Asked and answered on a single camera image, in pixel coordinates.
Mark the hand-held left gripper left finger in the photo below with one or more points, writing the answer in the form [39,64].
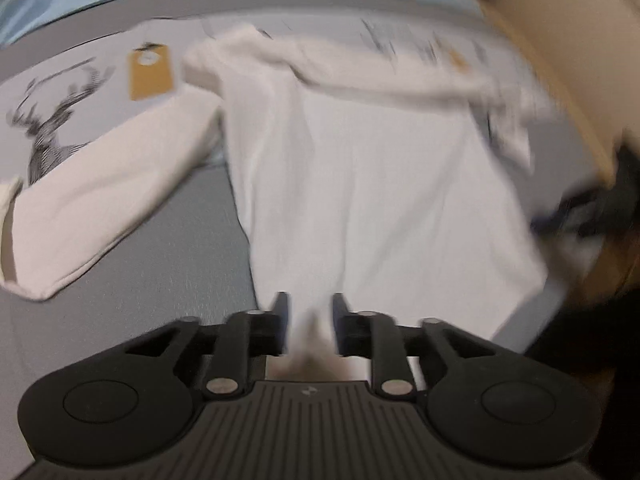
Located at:
[281,321]

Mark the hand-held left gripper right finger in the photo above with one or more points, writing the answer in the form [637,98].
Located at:
[341,324]

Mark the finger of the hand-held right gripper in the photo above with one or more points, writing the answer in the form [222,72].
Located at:
[560,212]

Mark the white long-sleeved shirt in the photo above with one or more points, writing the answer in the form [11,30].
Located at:
[360,180]

